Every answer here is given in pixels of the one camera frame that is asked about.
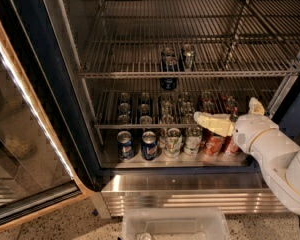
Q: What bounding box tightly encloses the lower wire shelf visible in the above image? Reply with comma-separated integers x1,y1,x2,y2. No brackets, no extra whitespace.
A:
93,77,282,129

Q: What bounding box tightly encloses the blue pepsi can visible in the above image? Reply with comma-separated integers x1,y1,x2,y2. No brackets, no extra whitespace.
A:
161,47,175,59
141,131,157,161
117,131,134,160

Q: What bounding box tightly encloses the clear plastic bin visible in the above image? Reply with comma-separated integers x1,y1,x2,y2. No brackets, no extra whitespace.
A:
122,207,230,240

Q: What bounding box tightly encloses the blue pepsi can rear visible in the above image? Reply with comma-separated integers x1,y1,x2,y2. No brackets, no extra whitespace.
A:
161,47,175,59

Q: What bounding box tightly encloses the middle wire shelf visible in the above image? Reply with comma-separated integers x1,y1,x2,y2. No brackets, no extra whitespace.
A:
79,0,300,79

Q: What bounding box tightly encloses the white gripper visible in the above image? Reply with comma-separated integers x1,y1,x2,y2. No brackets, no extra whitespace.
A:
194,97,279,153

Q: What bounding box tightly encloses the wire shelf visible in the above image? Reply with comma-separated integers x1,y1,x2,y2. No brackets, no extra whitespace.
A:
79,0,300,79
93,77,282,129

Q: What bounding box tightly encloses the glass fridge door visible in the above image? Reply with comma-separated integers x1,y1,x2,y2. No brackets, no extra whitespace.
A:
0,20,91,232

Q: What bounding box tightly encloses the red coke can bottom right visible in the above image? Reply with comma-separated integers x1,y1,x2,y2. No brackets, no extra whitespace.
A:
223,136,240,156

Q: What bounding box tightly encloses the blue pepsi can shelf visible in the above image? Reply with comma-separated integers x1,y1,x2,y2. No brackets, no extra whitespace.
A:
160,56,177,90

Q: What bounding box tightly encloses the steel fridge base grille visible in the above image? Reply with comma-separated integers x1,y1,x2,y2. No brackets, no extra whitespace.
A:
102,173,287,216

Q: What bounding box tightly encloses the red coke can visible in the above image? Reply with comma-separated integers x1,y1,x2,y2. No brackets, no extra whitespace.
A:
223,136,240,156
204,132,225,156

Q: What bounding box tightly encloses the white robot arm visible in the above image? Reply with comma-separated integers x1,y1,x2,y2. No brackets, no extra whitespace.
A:
194,97,300,215

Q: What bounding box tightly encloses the blue pepsi can bottom left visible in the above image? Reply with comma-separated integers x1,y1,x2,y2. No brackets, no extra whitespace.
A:
117,131,134,160

